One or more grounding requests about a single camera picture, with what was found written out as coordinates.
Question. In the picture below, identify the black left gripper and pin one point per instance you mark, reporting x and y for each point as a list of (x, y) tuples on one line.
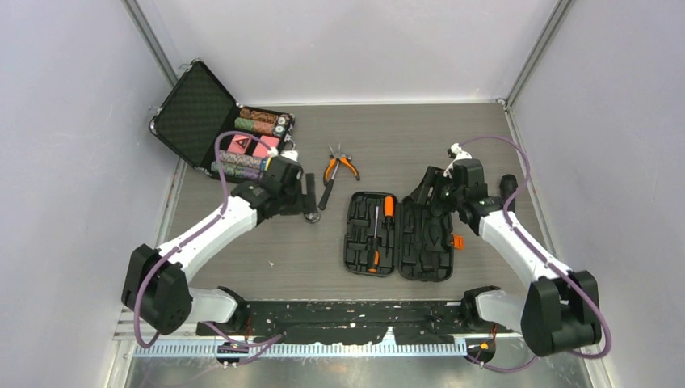
[(306, 203)]

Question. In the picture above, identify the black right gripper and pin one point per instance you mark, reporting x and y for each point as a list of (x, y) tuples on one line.
[(421, 194)]

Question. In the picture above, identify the black plastic tool case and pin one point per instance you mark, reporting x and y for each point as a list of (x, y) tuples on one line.
[(421, 246)]

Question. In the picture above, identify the black orange stubby screwdriver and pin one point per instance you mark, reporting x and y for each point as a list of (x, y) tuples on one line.
[(373, 257)]

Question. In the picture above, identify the small round tape measure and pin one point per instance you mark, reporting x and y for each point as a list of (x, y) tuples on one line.
[(312, 218)]

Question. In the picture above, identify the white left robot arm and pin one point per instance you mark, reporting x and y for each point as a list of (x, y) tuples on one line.
[(157, 285)]

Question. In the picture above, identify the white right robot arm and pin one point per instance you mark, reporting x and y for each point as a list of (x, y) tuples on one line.
[(560, 310)]

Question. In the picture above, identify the red playing card deck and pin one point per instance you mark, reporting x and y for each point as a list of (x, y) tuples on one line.
[(262, 149)]

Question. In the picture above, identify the black cylinder flashlight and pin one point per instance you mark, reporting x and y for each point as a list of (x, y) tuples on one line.
[(507, 188)]

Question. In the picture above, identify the black aluminium poker chip case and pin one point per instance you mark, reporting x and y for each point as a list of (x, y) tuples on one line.
[(199, 117)]

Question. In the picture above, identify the orange handled pliers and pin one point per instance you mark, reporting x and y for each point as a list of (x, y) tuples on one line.
[(346, 160)]

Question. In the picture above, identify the black handled hammer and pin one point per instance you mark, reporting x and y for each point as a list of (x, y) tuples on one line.
[(327, 187)]

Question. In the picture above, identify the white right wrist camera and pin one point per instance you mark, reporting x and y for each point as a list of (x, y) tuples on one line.
[(456, 153)]

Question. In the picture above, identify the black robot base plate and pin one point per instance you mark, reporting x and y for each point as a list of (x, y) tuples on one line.
[(350, 322)]

